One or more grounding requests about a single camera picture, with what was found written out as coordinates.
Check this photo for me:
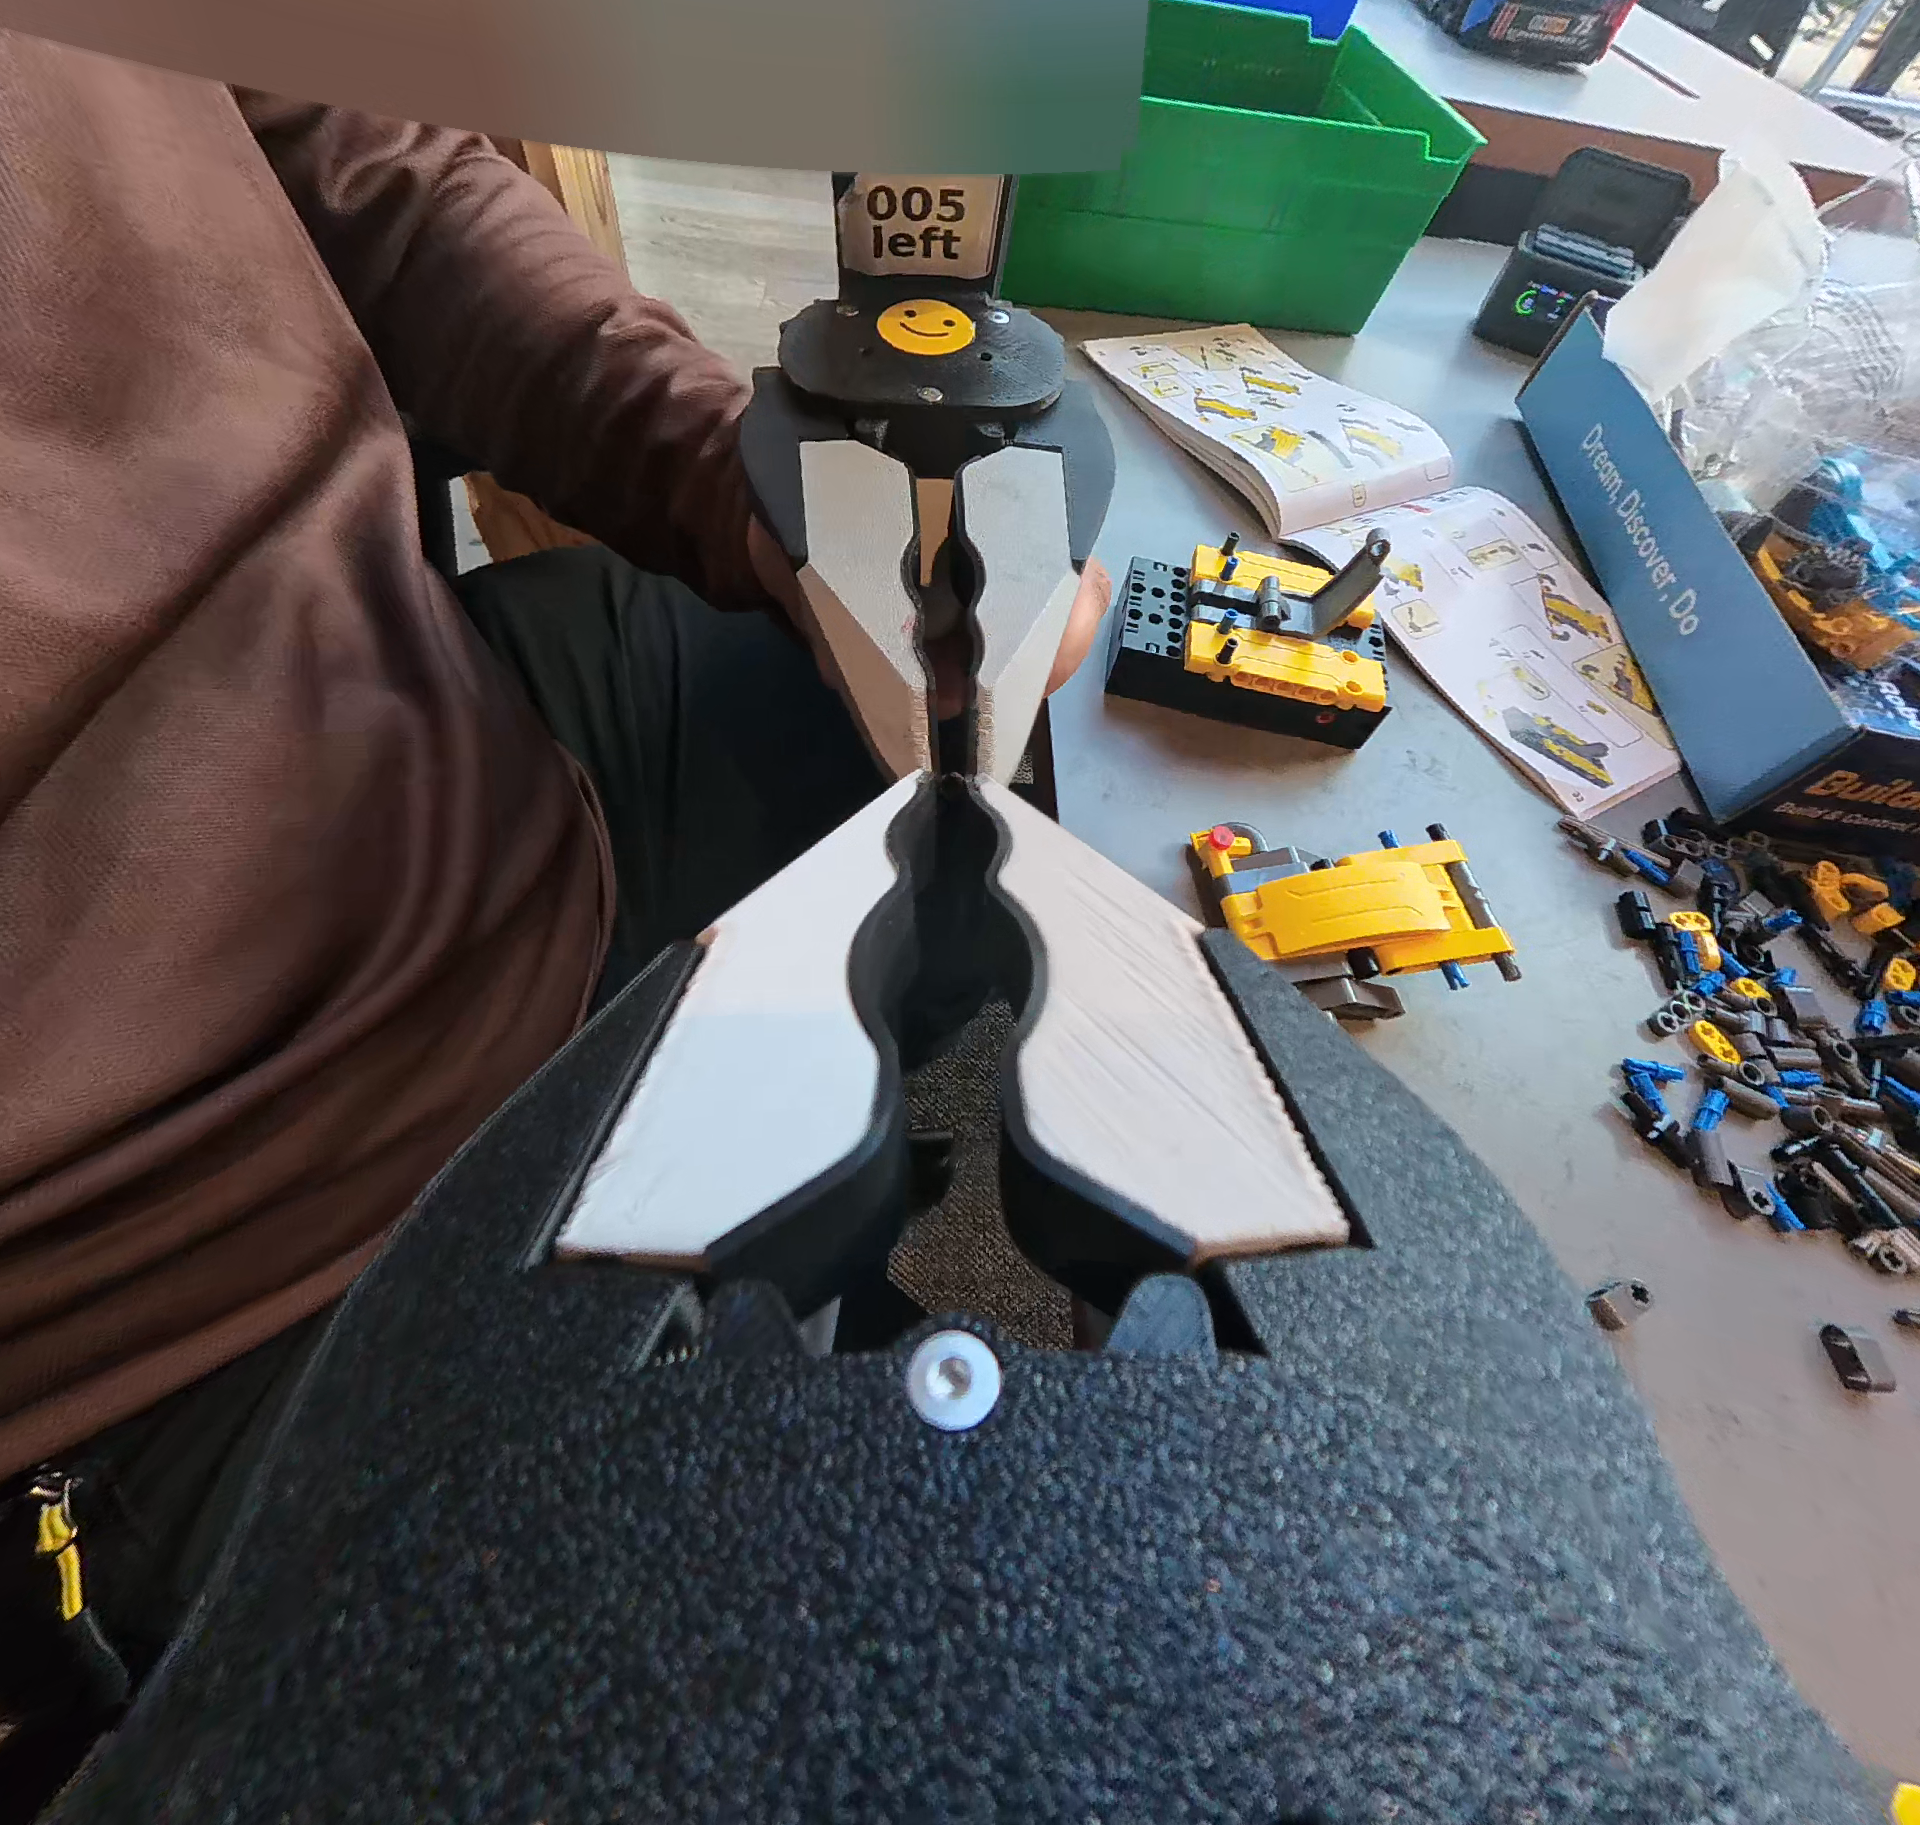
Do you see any blue cardboard box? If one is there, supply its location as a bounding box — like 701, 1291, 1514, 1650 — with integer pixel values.
1514, 286, 1920, 867

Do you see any black yellow toy base assembly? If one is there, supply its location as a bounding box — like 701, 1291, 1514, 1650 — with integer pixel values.
1103, 527, 1393, 751

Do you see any grey desk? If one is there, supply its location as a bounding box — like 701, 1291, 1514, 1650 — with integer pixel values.
1034, 0, 1920, 1783

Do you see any black pouch with yellow strap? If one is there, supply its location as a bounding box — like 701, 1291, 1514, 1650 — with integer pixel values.
0, 1456, 138, 1722

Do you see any clear bag with blue parts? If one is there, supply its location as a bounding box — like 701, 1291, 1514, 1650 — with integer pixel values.
1680, 161, 1920, 716

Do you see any wooden table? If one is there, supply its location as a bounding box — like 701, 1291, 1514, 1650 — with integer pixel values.
516, 135, 632, 283

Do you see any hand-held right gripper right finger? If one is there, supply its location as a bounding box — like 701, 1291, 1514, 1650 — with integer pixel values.
974, 778, 1355, 1265

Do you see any person's brown shirt torso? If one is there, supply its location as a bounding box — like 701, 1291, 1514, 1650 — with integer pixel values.
0, 32, 841, 1482

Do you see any open instruction booklet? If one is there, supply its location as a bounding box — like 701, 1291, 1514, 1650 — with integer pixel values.
1080, 324, 1682, 822

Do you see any yellow grey toy hood assembly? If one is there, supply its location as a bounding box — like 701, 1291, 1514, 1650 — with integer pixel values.
1187, 822, 1523, 1025

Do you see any green plastic bin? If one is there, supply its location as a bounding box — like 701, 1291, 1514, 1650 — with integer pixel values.
995, 0, 1488, 338

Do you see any white plastic bag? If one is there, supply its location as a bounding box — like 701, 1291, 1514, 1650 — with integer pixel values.
1601, 152, 1823, 408

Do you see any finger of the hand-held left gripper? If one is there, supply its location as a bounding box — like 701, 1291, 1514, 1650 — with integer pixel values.
794, 436, 935, 785
954, 444, 1085, 785

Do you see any person's left forearm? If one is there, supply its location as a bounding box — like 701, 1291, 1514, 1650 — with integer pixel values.
240, 83, 811, 613

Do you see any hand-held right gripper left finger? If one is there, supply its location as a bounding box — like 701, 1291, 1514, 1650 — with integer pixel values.
554, 772, 928, 1268

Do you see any person's left hand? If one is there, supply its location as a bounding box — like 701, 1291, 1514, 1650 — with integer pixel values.
743, 513, 1116, 702

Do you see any black device with green display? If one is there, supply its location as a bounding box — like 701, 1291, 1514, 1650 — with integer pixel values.
1471, 148, 1693, 356

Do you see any pile of small loose bricks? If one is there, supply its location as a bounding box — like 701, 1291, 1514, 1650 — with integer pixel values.
1555, 813, 1920, 1278

